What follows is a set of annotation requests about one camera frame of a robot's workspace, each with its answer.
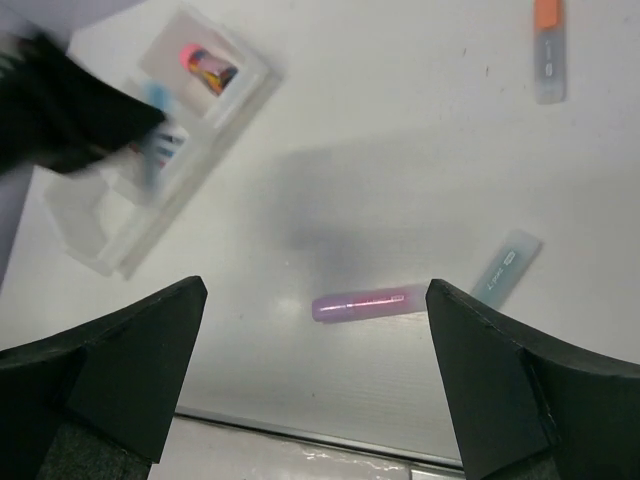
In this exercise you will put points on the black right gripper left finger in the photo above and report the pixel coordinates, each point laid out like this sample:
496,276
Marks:
97,401

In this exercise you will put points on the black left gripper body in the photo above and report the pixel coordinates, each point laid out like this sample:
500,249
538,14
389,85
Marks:
57,115

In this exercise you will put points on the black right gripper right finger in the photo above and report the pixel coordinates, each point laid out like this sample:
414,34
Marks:
526,405

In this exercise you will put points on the silver foil tape strip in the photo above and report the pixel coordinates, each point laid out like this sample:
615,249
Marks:
201,450

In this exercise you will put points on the purple lead case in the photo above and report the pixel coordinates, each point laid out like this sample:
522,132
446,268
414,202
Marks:
364,305

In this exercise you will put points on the clear three-compartment plastic tray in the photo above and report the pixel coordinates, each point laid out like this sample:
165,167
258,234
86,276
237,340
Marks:
110,217

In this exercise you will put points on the orange capped lead case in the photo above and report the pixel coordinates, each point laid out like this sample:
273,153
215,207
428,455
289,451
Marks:
550,51

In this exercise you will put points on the blue lead case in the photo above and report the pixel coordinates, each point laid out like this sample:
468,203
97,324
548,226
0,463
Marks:
506,268

